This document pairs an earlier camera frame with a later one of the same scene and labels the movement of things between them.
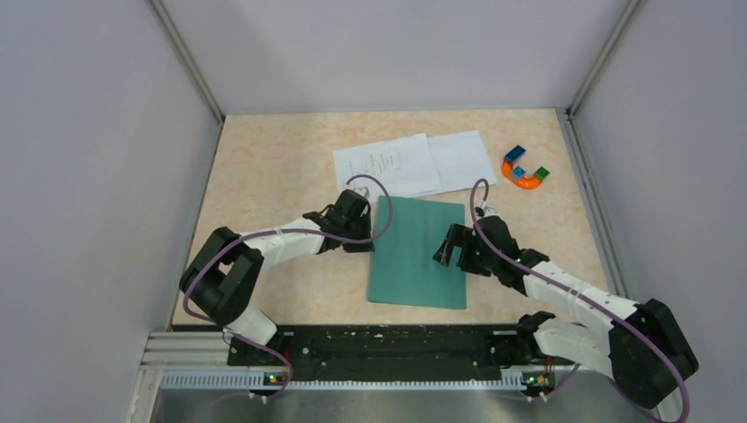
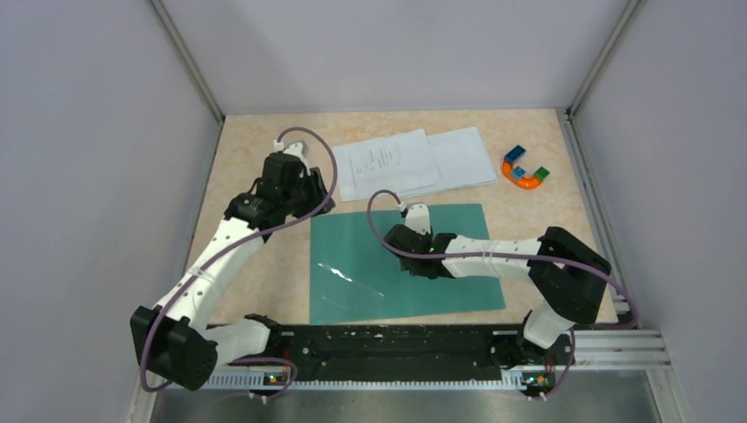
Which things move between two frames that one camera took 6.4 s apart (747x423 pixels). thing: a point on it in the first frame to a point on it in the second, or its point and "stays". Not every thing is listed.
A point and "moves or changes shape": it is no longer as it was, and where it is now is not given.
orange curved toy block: [526, 182] stays
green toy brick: [542, 173] stays
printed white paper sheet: [405, 164] stays
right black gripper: [461, 235] to [406, 265]
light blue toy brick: [517, 173] stays
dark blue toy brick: [514, 154] stays
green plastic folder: [403, 268] moves or changes shape
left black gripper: [358, 248] to [314, 181]
